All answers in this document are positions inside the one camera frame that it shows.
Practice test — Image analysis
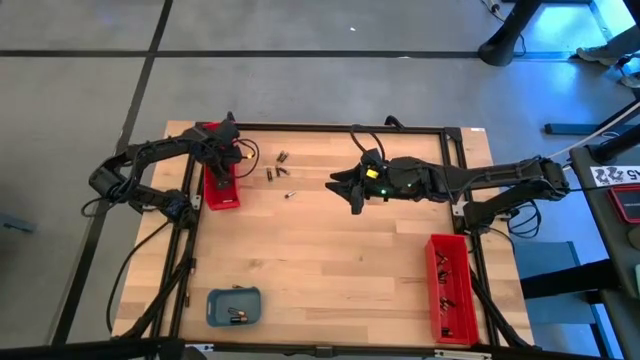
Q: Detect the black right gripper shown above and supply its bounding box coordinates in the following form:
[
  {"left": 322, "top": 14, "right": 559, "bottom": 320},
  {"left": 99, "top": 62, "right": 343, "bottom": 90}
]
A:
[{"left": 324, "top": 149, "right": 401, "bottom": 215}]

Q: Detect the red plastic bin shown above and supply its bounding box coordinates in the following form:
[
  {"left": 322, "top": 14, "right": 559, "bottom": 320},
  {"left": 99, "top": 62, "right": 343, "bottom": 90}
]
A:
[
  {"left": 424, "top": 233, "right": 480, "bottom": 346},
  {"left": 202, "top": 121, "right": 242, "bottom": 212}
]

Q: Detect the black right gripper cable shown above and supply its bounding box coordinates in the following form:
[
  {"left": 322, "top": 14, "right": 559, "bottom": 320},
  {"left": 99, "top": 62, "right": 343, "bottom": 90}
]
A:
[{"left": 348, "top": 123, "right": 387, "bottom": 164}]

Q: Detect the thin black cable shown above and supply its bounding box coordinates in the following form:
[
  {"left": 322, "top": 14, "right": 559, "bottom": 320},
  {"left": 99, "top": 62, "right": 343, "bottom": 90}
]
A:
[{"left": 105, "top": 222, "right": 169, "bottom": 335}]

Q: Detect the teal plastic bin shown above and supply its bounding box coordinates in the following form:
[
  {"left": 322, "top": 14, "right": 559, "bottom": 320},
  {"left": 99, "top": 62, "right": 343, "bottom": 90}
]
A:
[{"left": 206, "top": 286, "right": 263, "bottom": 329}]

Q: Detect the grey floor object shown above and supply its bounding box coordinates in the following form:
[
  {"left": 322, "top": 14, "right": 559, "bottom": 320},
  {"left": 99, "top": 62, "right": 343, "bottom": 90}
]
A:
[{"left": 0, "top": 212, "right": 37, "bottom": 235}]

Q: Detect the dark grey desk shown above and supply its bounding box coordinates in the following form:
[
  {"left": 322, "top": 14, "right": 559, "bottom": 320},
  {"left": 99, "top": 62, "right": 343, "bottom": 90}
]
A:
[{"left": 569, "top": 144, "right": 640, "bottom": 360}]

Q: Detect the black desk leg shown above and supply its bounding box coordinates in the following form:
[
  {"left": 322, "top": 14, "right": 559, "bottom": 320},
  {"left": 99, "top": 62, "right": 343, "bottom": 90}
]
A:
[{"left": 584, "top": 127, "right": 640, "bottom": 164}]

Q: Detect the white cable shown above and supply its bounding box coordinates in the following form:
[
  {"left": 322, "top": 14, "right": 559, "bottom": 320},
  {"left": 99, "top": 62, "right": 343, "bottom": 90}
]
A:
[{"left": 549, "top": 102, "right": 640, "bottom": 160}]

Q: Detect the white fiducial marker sheet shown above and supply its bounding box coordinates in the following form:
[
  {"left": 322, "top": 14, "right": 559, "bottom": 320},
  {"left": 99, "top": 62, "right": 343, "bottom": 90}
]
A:
[{"left": 589, "top": 165, "right": 640, "bottom": 188}]

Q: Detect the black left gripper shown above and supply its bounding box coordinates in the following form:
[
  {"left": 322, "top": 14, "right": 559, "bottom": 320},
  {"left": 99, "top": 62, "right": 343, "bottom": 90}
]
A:
[{"left": 202, "top": 118, "right": 244, "bottom": 190}]

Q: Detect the black base beam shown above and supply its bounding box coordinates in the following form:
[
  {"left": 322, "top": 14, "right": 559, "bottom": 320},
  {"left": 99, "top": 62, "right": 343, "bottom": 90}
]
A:
[{"left": 0, "top": 337, "right": 601, "bottom": 360}]

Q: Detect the black cable bundle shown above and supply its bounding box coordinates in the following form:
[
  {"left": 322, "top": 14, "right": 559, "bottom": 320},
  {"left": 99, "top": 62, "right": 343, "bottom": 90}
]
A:
[
  {"left": 459, "top": 234, "right": 531, "bottom": 351},
  {"left": 119, "top": 224, "right": 201, "bottom": 341}
]

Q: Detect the black pedestal stand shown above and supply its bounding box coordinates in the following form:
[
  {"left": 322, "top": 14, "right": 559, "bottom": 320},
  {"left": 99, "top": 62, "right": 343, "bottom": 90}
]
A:
[{"left": 477, "top": 0, "right": 544, "bottom": 68}]

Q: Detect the red-edged black device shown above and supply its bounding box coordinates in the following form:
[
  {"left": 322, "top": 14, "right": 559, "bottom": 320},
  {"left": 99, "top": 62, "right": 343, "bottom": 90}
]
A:
[{"left": 608, "top": 184, "right": 640, "bottom": 224}]

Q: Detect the black desk foot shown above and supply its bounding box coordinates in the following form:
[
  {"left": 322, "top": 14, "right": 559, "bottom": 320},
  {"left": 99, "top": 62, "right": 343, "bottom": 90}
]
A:
[
  {"left": 543, "top": 97, "right": 640, "bottom": 137},
  {"left": 519, "top": 259, "right": 619, "bottom": 304}
]

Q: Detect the black arm base cable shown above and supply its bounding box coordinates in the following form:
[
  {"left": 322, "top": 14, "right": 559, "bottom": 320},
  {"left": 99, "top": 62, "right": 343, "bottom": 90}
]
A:
[
  {"left": 79, "top": 194, "right": 119, "bottom": 219},
  {"left": 507, "top": 199, "right": 544, "bottom": 240}
]

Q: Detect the black aluminium table frame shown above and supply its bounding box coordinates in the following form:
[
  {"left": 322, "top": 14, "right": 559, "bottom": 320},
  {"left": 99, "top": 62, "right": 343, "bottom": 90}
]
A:
[{"left": 149, "top": 121, "right": 534, "bottom": 351}]

